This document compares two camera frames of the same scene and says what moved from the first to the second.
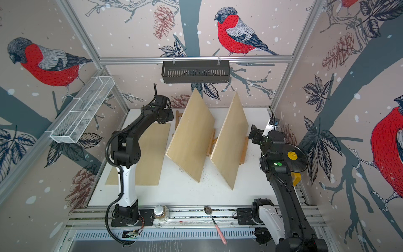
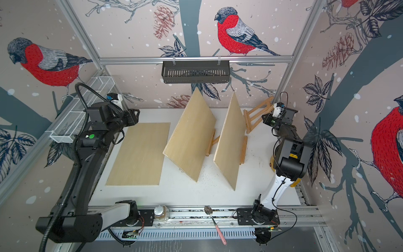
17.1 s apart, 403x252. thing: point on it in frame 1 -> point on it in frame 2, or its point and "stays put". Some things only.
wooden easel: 212,141 stays put
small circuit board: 130,233 stays put
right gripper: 254,132 -> 267,120
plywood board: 188,145 stays put
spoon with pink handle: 208,210 stays put
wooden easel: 177,114 -> 247,119
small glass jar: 160,213 stays put
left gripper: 170,112 -> 133,118
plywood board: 152,142 stays put
